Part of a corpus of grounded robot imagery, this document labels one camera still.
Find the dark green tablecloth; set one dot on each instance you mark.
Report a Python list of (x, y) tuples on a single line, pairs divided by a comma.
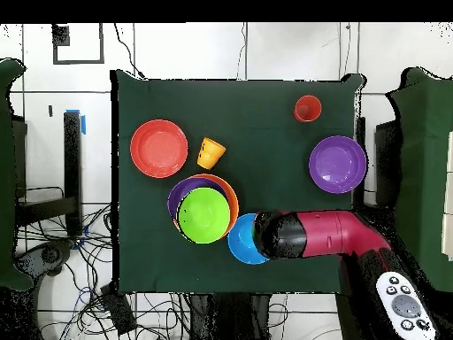
[(230, 117)]

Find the red shallow bowl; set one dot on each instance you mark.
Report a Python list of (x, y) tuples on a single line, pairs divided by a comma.
[(159, 148)]

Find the blue bowl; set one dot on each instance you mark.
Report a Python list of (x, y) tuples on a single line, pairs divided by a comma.
[(240, 244)]

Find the blue tape strip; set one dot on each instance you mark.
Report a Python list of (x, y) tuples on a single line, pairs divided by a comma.
[(83, 125)]

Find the orange cup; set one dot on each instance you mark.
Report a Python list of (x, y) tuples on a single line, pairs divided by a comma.
[(210, 153)]

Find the large orange bowl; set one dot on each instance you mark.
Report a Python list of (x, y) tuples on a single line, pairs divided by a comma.
[(233, 202)]

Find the black pedestal leg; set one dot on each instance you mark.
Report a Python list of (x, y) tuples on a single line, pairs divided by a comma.
[(49, 255)]

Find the black metal stand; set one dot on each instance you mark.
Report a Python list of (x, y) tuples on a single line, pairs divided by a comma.
[(72, 170)]

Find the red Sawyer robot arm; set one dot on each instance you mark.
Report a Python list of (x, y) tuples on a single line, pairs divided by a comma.
[(336, 230)]

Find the green cloth side table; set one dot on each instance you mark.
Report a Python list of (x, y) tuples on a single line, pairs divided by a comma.
[(7, 177), (424, 159)]

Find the black power brick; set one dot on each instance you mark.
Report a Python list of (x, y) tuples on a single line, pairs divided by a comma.
[(118, 310)]

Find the green bowl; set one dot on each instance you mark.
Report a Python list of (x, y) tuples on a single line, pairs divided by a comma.
[(205, 216)]

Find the purple bowl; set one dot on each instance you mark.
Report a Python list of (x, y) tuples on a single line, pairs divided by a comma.
[(338, 164), (177, 193)]

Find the white box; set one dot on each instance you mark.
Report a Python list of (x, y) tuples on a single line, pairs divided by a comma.
[(448, 230)]

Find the red cup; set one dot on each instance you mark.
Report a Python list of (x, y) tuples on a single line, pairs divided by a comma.
[(308, 108)]

